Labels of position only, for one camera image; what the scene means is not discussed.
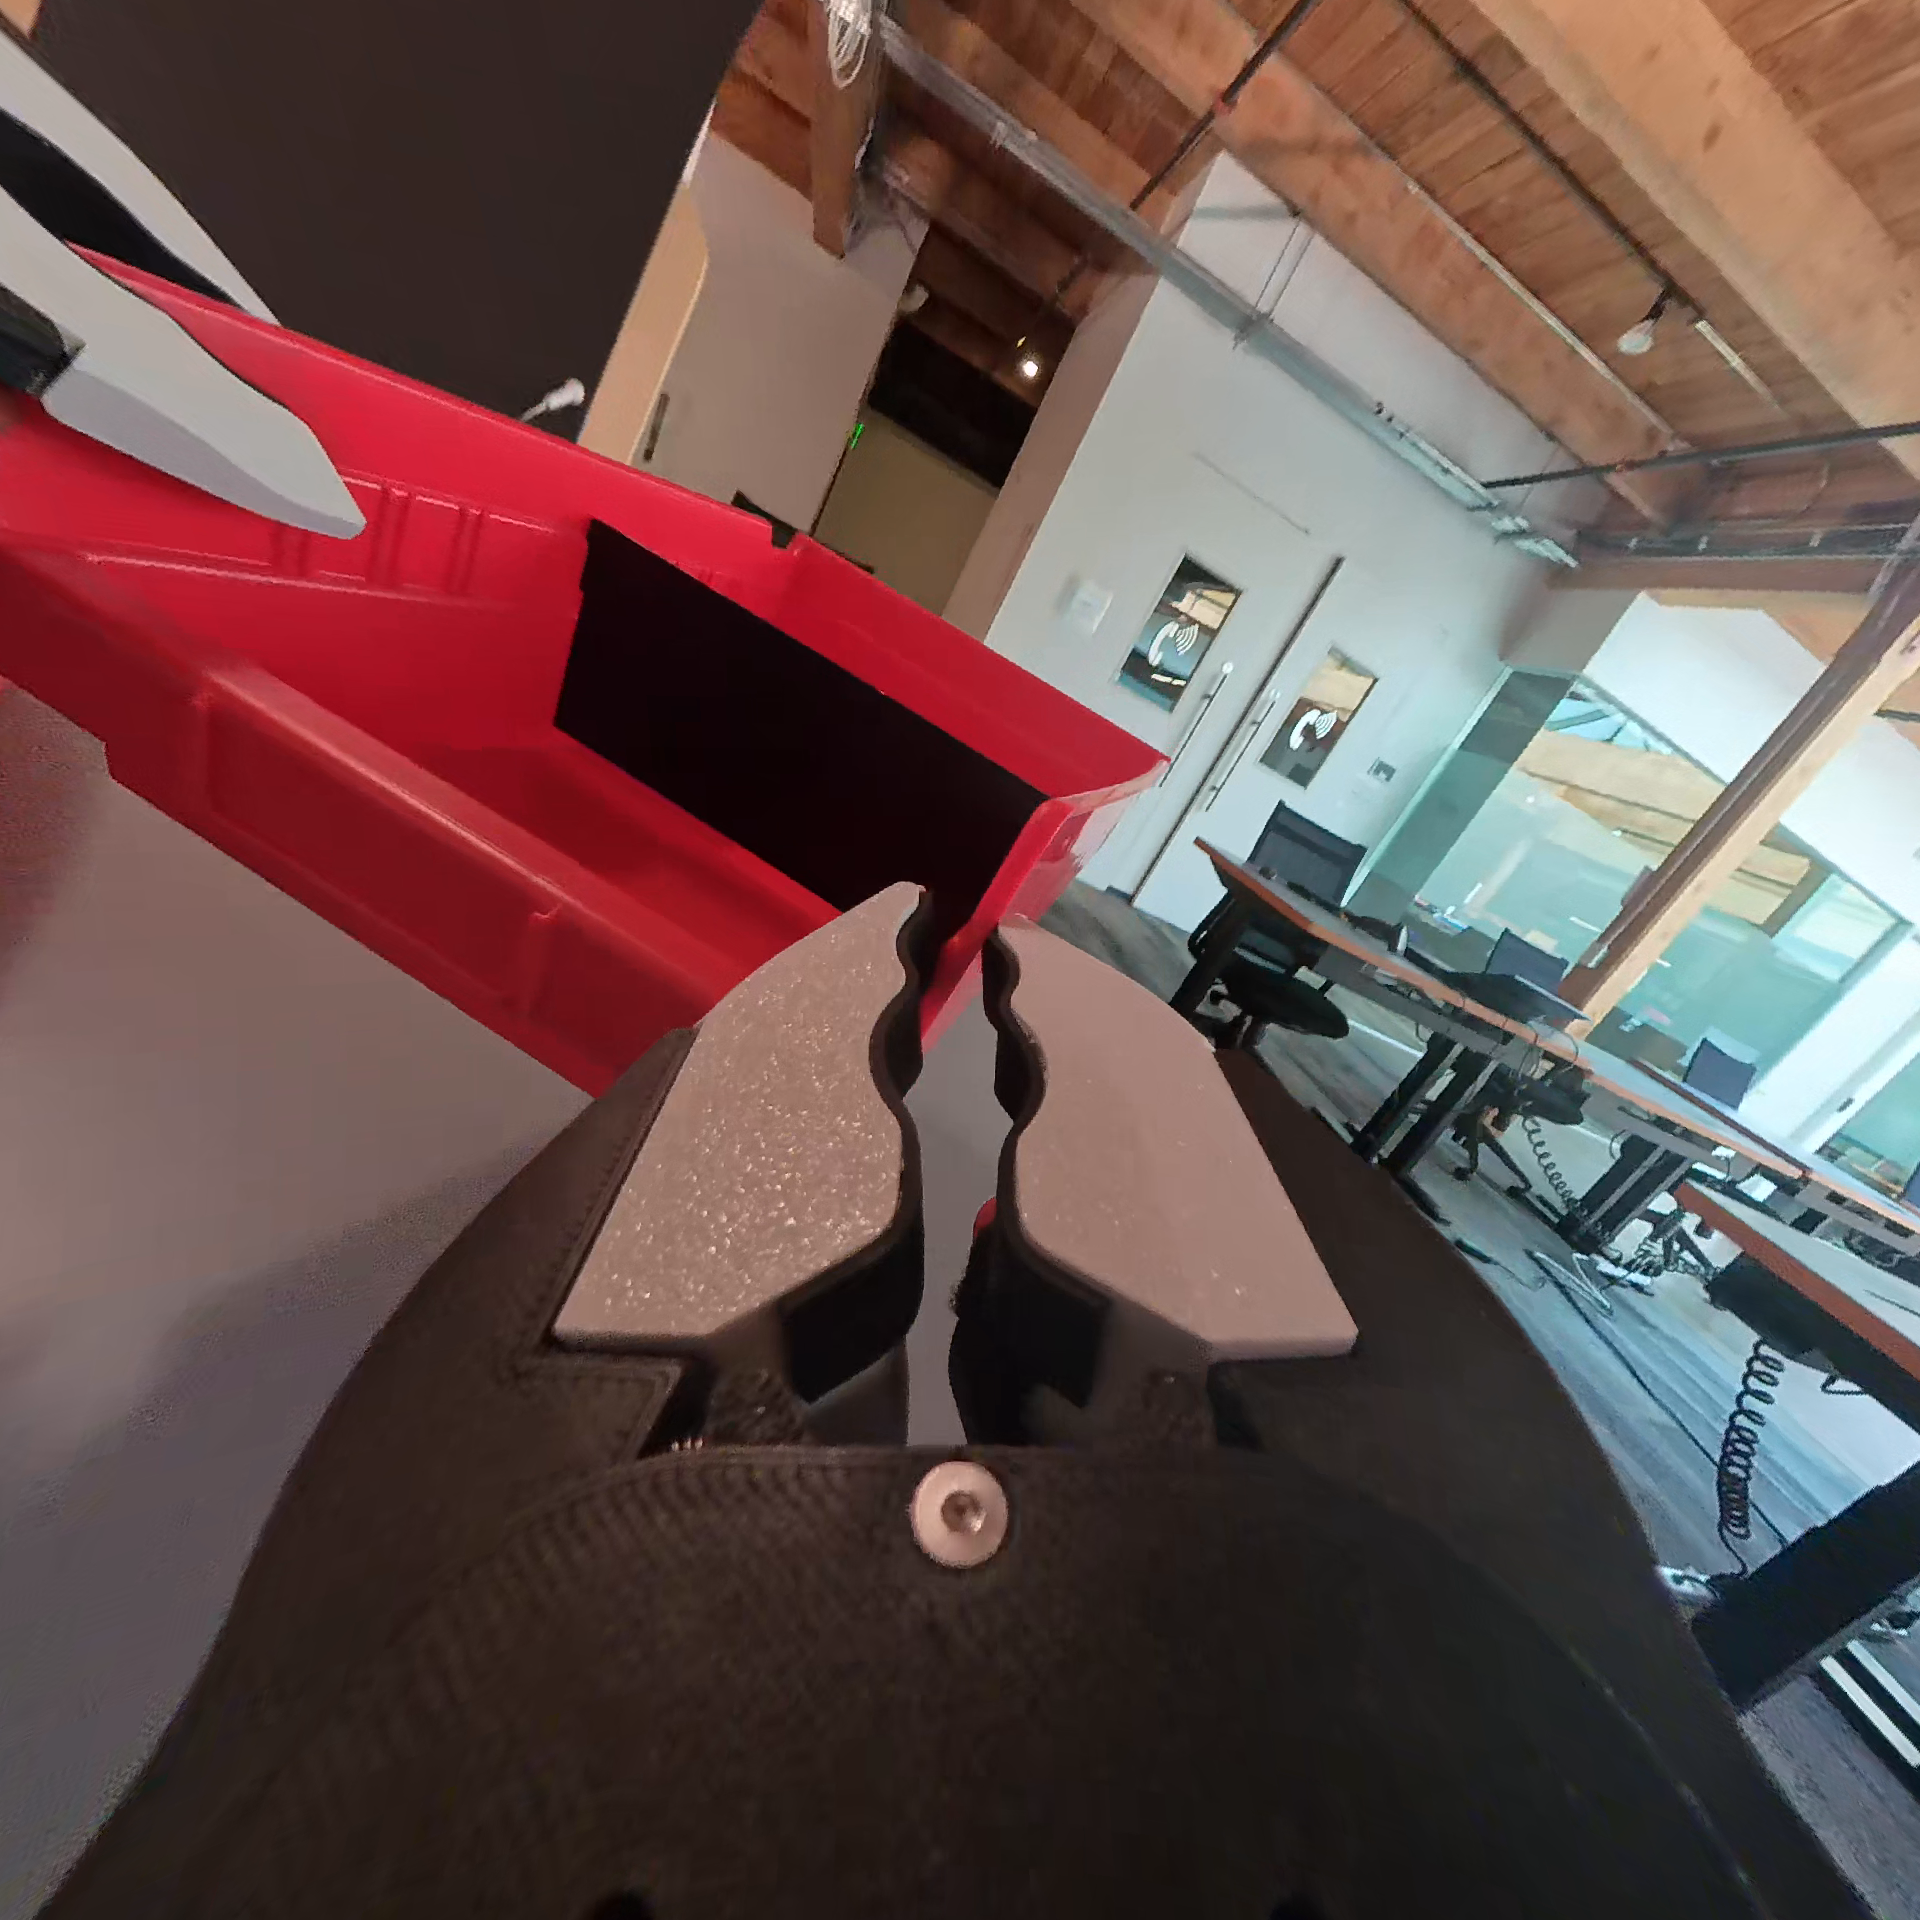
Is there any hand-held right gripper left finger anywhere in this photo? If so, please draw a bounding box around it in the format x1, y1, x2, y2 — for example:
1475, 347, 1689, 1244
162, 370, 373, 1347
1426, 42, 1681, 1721
551, 882, 927, 1403

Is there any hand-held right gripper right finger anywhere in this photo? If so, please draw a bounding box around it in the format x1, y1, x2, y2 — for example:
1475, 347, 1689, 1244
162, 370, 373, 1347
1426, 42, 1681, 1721
958, 922, 1361, 1445

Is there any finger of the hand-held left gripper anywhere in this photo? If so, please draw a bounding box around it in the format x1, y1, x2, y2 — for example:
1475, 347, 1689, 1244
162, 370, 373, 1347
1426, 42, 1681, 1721
0, 192, 370, 541
0, 29, 281, 324

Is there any red plastic storage bin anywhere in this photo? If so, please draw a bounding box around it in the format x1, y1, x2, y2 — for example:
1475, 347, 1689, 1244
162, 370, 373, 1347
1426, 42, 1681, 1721
0, 247, 1173, 1104

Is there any black office chair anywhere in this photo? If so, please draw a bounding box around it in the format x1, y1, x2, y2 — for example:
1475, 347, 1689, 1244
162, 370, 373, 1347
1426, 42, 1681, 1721
1477, 929, 1573, 1037
1191, 801, 1369, 1052

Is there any black display panel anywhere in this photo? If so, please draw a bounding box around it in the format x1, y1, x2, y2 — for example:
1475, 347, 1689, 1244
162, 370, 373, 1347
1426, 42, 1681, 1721
22, 0, 769, 447

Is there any wooden top office desk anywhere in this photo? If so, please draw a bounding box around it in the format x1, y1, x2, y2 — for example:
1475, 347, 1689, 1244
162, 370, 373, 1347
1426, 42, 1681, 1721
1559, 1036, 1920, 1261
1670, 1177, 1920, 1712
1191, 836, 1593, 1187

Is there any black bin divider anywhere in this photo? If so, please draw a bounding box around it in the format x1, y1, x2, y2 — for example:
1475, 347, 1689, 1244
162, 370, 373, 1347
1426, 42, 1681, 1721
555, 517, 1051, 922

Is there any dark door window panel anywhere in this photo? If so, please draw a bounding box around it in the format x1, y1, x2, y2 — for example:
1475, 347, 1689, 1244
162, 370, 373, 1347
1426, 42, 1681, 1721
1259, 647, 1379, 788
1118, 557, 1243, 714

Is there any white door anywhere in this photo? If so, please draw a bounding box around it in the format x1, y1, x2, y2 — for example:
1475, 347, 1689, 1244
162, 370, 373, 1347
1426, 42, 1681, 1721
1118, 557, 1465, 940

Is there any black coiled cord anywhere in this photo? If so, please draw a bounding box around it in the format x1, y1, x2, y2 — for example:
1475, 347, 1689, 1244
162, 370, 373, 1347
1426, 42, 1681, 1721
1714, 1339, 1797, 1543

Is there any wooden support post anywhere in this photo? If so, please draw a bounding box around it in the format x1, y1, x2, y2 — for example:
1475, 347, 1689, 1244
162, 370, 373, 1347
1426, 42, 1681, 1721
1559, 517, 1920, 1037

